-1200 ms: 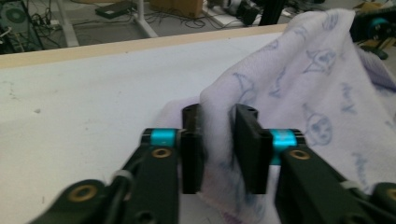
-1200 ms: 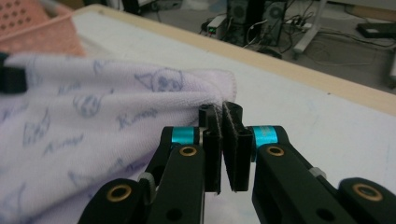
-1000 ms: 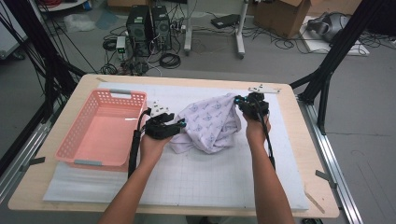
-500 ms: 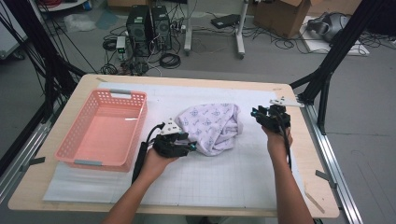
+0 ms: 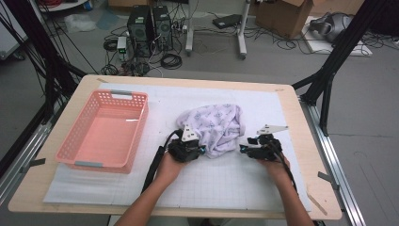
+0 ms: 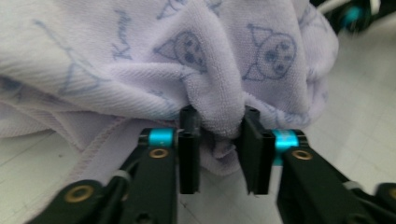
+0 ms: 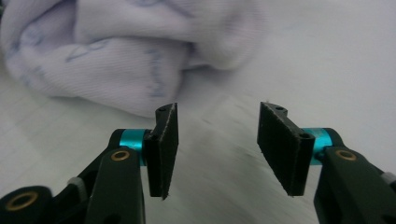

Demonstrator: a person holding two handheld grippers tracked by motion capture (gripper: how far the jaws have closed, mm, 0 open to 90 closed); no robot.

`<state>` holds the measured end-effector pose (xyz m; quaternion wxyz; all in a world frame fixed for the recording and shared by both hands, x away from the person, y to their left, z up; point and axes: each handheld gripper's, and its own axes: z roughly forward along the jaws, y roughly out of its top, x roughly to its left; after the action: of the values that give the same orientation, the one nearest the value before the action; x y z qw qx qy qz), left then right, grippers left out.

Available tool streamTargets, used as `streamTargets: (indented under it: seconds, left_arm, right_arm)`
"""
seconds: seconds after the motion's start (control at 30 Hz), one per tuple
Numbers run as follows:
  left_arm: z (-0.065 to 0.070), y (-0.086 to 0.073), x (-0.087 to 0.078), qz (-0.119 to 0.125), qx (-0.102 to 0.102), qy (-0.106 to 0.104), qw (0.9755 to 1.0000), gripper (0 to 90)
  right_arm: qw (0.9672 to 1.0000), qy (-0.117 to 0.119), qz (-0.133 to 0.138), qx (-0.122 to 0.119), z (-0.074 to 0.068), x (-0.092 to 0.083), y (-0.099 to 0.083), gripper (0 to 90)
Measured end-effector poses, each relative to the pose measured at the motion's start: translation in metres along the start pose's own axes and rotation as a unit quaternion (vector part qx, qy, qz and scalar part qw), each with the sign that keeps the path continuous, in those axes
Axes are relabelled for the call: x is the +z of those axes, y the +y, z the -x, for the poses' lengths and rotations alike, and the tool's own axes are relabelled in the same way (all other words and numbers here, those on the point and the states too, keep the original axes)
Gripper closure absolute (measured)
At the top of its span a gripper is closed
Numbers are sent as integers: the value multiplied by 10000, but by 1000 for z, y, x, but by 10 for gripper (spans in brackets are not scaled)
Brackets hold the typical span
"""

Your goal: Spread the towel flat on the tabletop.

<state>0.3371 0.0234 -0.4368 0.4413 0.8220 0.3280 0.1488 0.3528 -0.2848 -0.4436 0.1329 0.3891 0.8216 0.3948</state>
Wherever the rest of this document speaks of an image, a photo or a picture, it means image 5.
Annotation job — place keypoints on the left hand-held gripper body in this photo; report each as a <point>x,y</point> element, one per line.
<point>183,150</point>

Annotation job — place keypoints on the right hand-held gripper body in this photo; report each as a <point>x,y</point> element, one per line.
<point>265,152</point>

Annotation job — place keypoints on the lilac printed towel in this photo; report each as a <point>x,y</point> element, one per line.
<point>216,128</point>

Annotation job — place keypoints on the pink plastic basket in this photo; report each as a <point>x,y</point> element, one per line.
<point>106,138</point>

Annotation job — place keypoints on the person's right hand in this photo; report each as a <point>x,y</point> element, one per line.
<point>277,171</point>

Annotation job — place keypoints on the white grid mat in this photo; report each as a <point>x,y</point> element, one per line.
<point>175,94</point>

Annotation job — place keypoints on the tan tape strip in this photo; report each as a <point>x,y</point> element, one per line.
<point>317,204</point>

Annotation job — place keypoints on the white floor board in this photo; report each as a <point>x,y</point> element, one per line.
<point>320,47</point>

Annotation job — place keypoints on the white power box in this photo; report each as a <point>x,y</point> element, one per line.
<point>122,47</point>

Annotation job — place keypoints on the flat black device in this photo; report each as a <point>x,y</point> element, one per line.
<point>226,21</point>

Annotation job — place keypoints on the black computer tower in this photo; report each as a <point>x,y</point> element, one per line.
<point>139,31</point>
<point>163,28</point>

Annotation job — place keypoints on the large cardboard box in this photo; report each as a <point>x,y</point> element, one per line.
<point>282,19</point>

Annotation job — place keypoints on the grey round device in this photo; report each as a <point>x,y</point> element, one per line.
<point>332,25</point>

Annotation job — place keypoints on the clear plastic bag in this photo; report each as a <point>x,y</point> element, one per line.
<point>78,22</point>

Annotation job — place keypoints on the grey bracket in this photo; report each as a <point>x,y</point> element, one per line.
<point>36,162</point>
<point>327,179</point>

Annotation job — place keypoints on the aluminium rail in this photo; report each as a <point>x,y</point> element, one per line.
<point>348,201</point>
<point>19,160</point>

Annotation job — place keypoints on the black metal frame stand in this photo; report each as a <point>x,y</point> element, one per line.
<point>47,53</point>
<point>342,47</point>

